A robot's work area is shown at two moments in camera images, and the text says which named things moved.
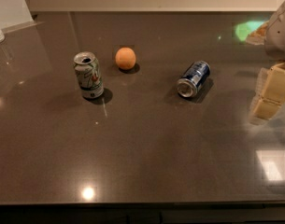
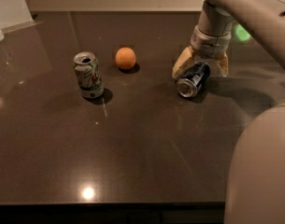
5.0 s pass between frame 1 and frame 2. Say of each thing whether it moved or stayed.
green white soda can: stayed
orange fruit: stayed
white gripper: moved
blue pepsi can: stayed
